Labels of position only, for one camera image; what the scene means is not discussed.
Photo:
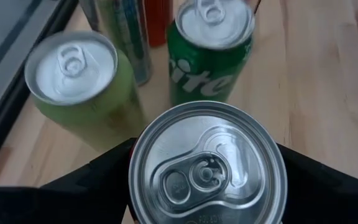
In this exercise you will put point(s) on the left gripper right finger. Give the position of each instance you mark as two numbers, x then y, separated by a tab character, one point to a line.
328	193

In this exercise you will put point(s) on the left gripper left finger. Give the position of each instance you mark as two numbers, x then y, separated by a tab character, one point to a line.
73	199

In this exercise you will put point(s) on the light green lime soda can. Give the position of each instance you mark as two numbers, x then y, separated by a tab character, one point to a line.
73	77

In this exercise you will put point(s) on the red and blue Fanta can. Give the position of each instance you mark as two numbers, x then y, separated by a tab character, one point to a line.
207	168

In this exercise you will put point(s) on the silver blue Red Bull can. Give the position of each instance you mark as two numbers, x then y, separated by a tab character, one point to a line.
132	40

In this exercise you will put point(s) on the green Sprite can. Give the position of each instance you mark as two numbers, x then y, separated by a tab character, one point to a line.
204	71

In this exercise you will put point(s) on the orange Fanta can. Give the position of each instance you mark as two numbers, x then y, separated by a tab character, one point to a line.
158	21

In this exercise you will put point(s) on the black aluminium table frame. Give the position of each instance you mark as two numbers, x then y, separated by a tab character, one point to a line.
8	109

